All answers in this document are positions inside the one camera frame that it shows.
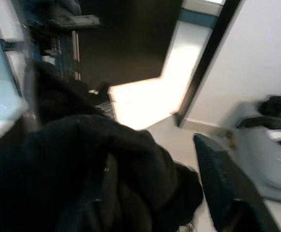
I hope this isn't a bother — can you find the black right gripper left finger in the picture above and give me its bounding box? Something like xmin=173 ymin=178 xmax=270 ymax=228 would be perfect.
xmin=55 ymin=154 xmax=112 ymax=232

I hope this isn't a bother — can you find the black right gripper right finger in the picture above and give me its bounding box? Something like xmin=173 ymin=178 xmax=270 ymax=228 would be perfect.
xmin=193 ymin=132 xmax=281 ymax=232

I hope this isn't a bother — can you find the dark knit garment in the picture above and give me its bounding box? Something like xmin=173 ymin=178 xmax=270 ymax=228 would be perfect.
xmin=0 ymin=60 xmax=204 ymax=232

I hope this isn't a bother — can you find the dark wooden door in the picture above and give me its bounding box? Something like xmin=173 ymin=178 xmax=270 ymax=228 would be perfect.
xmin=79 ymin=0 xmax=182 ymax=87

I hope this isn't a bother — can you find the dark shelf with chrome legs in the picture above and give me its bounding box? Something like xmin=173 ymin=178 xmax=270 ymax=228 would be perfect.
xmin=0 ymin=0 xmax=101 ymax=82

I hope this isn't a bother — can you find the black strap bag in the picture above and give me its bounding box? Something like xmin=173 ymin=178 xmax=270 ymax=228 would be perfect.
xmin=237 ymin=95 xmax=281 ymax=145

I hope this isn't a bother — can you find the dark door frame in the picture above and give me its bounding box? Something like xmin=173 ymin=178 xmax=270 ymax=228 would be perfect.
xmin=176 ymin=0 xmax=242 ymax=128

